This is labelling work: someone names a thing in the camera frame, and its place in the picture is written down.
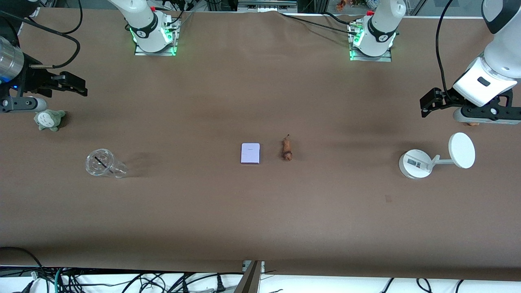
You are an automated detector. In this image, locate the brown table cover sheet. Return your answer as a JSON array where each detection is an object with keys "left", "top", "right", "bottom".
[{"left": 0, "top": 7, "right": 521, "bottom": 281}]

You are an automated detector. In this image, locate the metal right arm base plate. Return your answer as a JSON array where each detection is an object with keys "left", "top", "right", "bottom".
[{"left": 134, "top": 15, "right": 180, "bottom": 57}]

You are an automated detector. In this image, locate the clear plastic cup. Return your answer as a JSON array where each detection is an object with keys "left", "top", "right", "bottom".
[{"left": 85, "top": 149, "right": 128, "bottom": 179}]

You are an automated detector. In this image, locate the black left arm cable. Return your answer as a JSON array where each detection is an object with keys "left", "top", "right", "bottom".
[{"left": 435, "top": 0, "right": 458, "bottom": 96}]

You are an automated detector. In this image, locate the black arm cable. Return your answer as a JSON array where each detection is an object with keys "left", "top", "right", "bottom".
[
  {"left": 0, "top": 0, "right": 84, "bottom": 70},
  {"left": 435, "top": 0, "right": 458, "bottom": 96}
]

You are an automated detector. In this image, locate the white round stand mirror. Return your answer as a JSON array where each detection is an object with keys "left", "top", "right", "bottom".
[{"left": 398, "top": 132, "right": 476, "bottom": 180}]

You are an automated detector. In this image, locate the brown lion statue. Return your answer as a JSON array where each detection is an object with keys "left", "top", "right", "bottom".
[{"left": 282, "top": 134, "right": 293, "bottom": 162}]

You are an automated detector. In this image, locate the silver aluminium frame bar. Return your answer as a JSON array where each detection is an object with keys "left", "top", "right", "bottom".
[{"left": 238, "top": 0, "right": 298, "bottom": 13}]

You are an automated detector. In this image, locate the grey green plush toy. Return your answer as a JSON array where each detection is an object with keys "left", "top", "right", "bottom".
[{"left": 34, "top": 109, "right": 66, "bottom": 132}]

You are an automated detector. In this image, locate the black cable across table edge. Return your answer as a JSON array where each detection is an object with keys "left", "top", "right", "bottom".
[{"left": 279, "top": 11, "right": 359, "bottom": 35}]

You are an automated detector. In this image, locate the green floor cable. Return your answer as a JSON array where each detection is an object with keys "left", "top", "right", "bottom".
[{"left": 54, "top": 267, "right": 66, "bottom": 293}]

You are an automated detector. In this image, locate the black looped floor cable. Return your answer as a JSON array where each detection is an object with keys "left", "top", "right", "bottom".
[{"left": 0, "top": 246, "right": 53, "bottom": 293}]

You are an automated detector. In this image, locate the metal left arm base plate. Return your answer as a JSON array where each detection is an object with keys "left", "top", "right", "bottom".
[{"left": 349, "top": 21, "right": 392, "bottom": 62}]

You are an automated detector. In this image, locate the metal table frame post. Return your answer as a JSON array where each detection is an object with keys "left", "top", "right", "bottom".
[{"left": 234, "top": 260, "right": 265, "bottom": 293}]

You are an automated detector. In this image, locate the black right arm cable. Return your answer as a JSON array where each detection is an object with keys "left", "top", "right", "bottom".
[{"left": 0, "top": 0, "right": 84, "bottom": 70}]

